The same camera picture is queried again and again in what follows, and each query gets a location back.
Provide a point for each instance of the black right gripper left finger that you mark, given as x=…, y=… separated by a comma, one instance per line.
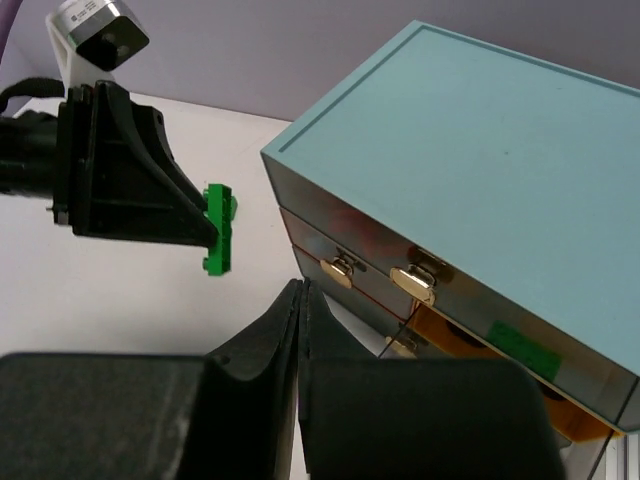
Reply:
x=224, y=415

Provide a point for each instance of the green lego plate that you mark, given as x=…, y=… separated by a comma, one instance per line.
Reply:
x=221, y=209

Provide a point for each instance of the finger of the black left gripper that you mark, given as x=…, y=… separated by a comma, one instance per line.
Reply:
x=137, y=192

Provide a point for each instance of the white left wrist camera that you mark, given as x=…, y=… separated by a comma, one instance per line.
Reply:
x=92, y=38

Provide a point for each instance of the green long lego brick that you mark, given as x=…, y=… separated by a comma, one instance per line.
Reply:
x=542, y=361

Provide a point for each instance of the teal drawer organizer box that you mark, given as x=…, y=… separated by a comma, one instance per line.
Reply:
x=490, y=185

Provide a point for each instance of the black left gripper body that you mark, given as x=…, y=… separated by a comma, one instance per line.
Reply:
x=73, y=167

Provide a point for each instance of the clear left middle drawer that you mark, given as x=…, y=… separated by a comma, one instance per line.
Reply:
x=348, y=273

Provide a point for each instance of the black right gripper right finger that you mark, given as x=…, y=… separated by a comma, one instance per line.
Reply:
x=365, y=417

